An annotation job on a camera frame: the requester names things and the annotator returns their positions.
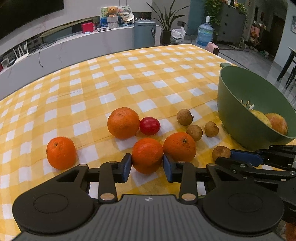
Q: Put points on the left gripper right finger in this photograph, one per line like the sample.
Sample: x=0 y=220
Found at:
x=188 y=175

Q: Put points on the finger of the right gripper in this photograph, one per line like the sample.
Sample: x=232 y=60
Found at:
x=248 y=166
x=279 y=156

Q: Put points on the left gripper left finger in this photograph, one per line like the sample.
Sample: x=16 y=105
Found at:
x=107 y=175

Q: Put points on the red tomato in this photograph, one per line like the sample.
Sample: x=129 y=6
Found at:
x=149 y=126

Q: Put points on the reddish apple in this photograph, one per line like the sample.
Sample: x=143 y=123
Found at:
x=278 y=123

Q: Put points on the yellow pear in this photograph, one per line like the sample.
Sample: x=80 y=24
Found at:
x=262 y=117

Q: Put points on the large back orange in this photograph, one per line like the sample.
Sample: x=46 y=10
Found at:
x=123 y=123

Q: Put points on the yellow checkered tablecloth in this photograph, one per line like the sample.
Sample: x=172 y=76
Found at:
x=75 y=102

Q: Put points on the green colander bowl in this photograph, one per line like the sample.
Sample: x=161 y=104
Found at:
x=241 y=91

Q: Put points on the dark dining table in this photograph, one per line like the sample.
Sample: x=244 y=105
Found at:
x=289 y=61

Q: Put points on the pink small heater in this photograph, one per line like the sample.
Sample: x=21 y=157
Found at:
x=213 y=48

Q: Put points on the white tv console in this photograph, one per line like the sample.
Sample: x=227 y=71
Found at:
x=64 y=53

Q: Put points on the blue water jug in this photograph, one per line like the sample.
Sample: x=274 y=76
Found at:
x=205 y=33

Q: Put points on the white plastic bag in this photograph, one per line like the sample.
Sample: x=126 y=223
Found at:
x=178 y=36

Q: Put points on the dark grey drawer cabinet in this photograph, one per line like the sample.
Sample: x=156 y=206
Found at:
x=231 y=26

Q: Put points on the white wifi router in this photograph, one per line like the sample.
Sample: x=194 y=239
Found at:
x=21 y=52

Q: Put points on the grey-blue trash bin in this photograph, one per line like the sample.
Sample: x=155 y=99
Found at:
x=144 y=33

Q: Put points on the red box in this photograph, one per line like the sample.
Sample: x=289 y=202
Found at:
x=87 y=27

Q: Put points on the tall potted plant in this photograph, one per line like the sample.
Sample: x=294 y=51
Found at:
x=166 y=18

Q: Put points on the leafy plant on cabinet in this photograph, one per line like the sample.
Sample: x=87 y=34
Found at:
x=213 y=9

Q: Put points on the teddy bear toy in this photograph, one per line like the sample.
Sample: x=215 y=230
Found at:
x=112 y=11

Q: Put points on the black television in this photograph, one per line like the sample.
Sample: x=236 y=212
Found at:
x=16 y=13

